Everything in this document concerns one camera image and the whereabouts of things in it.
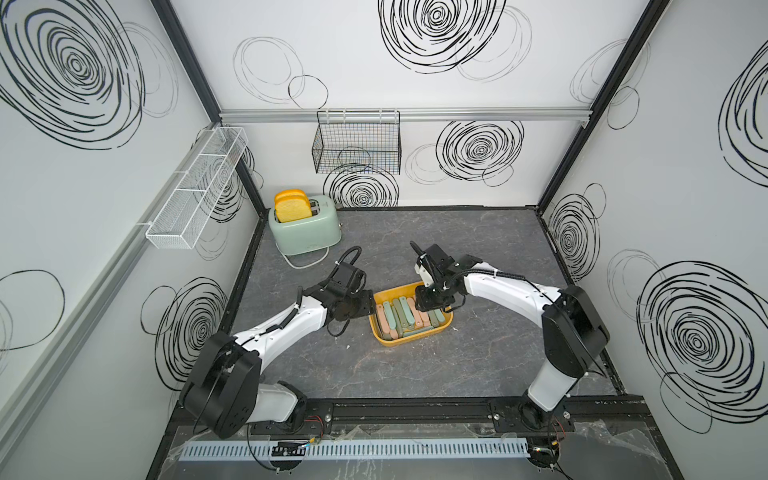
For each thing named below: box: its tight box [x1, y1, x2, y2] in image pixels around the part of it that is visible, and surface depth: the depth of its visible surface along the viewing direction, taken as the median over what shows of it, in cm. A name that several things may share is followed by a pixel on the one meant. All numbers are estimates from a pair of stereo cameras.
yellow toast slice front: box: [275, 195, 312, 223], surface depth 95 cm
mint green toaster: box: [268, 195, 342, 256], surface depth 101 cm
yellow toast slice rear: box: [274, 189, 310, 204], surface depth 96 cm
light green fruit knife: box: [383, 301, 397, 330], surface depth 91 cm
